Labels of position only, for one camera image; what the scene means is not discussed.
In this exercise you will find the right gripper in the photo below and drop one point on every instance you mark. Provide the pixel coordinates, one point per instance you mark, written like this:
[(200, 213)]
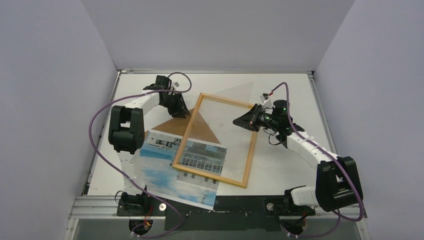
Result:
[(255, 117)]

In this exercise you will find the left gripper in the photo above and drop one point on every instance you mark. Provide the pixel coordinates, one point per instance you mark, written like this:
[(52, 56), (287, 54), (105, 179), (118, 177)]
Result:
[(180, 108)]

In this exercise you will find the clear acrylic sheet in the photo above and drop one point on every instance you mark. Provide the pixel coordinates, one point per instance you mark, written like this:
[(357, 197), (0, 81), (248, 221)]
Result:
[(219, 117)]

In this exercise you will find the building and sky photo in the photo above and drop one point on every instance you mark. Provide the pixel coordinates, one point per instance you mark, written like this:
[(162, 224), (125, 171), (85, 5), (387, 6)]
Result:
[(163, 180)]

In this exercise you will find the yellow picture frame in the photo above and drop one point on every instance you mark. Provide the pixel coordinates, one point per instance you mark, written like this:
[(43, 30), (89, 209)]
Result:
[(185, 138)]

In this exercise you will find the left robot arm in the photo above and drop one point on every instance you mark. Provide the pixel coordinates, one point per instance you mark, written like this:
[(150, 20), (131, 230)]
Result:
[(127, 134)]

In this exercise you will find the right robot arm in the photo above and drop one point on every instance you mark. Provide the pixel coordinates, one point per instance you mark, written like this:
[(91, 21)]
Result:
[(337, 182)]

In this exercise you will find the brown backing board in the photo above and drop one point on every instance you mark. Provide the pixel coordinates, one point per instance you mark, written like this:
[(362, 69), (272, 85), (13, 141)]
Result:
[(200, 130)]

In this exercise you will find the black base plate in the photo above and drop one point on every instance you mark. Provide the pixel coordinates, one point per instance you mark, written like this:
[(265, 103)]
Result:
[(230, 213)]

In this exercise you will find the aluminium front rail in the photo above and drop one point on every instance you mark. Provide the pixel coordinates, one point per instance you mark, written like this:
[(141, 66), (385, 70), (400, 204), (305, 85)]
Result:
[(104, 207)]

